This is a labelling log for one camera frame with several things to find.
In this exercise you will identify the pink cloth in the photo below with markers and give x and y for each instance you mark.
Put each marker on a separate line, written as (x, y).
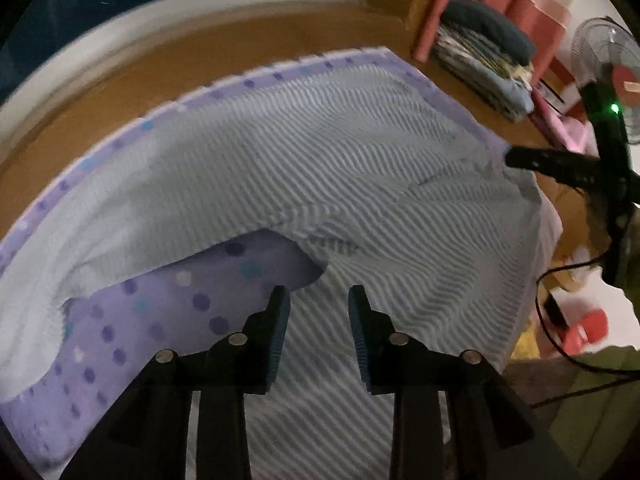
(565, 125)

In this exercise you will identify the wooden bed headboard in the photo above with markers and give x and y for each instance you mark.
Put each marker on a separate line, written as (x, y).
(150, 70)

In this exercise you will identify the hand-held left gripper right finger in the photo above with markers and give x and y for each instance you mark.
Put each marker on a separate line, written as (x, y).
(359, 340)

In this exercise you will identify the purple dotted bed sheet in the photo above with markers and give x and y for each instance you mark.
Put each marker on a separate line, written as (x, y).
(150, 320)

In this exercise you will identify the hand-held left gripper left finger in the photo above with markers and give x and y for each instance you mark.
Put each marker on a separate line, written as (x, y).
(277, 340)

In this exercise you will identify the person's green clothing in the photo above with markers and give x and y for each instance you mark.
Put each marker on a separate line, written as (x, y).
(595, 410)

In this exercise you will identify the stack of folded clothes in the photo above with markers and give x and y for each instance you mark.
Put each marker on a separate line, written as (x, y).
(480, 75)

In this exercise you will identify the person's right forearm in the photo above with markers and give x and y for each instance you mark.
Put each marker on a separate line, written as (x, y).
(632, 280)

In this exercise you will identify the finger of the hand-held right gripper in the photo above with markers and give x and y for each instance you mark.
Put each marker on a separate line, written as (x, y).
(550, 165)

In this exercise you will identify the dark grey folded garment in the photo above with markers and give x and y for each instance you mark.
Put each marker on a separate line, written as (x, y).
(495, 25)

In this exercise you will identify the white framed window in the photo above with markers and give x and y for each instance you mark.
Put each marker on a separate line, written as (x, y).
(100, 15)

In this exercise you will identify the electric fan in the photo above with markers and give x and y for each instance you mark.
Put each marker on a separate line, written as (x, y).
(627, 60)

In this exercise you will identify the red plastic object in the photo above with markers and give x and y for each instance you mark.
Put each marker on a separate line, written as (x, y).
(587, 332)

